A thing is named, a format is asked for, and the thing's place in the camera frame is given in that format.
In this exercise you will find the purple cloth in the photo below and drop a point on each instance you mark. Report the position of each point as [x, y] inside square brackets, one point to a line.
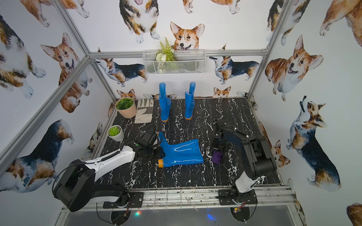
[217, 157]

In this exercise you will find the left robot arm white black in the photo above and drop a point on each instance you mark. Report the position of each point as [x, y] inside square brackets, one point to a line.
[77, 186]

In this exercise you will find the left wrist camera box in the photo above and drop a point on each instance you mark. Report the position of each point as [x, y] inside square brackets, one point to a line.
[149, 139]

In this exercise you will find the green plant in pink pot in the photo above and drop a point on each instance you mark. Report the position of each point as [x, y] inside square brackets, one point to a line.
[124, 103]

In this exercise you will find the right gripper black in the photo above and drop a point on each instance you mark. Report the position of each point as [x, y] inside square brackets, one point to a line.
[220, 150]

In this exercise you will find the white grey work glove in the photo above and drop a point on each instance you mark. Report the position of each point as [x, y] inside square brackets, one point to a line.
[144, 112]

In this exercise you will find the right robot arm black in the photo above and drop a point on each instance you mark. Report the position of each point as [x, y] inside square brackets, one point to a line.
[256, 156]

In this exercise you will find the pink ribbed plant pot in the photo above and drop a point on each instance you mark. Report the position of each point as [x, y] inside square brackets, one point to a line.
[129, 113]

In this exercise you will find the fern and white flower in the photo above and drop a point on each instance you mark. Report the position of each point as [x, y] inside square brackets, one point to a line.
[165, 53]

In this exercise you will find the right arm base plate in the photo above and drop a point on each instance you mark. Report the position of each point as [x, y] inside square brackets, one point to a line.
[234, 197]

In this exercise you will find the green plant in white pot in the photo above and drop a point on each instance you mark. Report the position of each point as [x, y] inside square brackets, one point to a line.
[114, 131]

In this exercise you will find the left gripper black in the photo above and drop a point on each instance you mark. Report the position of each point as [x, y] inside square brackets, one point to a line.
[154, 152]

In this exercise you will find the white wire wall basket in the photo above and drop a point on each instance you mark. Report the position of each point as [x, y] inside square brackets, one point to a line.
[178, 62]

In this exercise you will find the blue rubber boot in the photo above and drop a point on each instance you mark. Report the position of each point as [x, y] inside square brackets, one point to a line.
[164, 102]
[189, 101]
[185, 153]

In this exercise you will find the small white plant pot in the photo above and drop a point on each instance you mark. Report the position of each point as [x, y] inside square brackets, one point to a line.
[119, 137]

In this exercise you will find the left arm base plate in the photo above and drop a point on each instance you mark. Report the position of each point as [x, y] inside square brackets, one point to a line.
[129, 200]

